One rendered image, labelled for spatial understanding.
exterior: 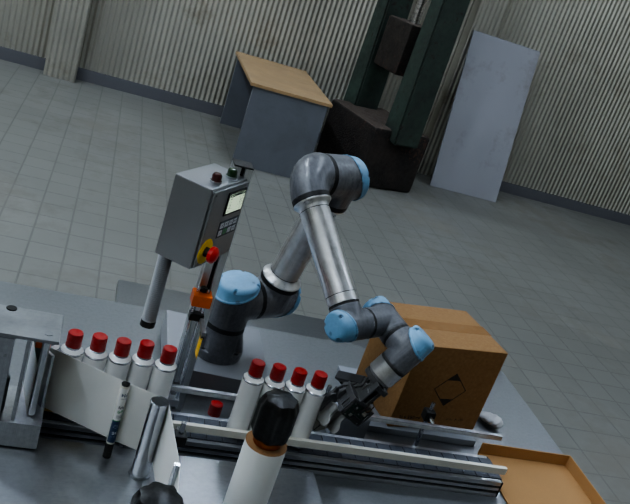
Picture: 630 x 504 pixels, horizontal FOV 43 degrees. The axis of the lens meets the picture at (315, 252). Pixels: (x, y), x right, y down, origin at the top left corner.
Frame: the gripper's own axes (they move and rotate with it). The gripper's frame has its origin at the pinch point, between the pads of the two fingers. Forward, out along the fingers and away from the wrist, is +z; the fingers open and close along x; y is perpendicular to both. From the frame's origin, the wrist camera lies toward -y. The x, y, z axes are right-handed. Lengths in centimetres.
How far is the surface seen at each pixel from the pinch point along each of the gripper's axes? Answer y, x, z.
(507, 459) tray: -11, 61, -24
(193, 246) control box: 1, -56, -14
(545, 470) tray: -8, 71, -30
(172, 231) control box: -2, -61, -13
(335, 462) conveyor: 6.0, 8.0, 2.4
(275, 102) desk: -513, 87, -15
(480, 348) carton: -21, 32, -40
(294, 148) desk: -513, 129, 2
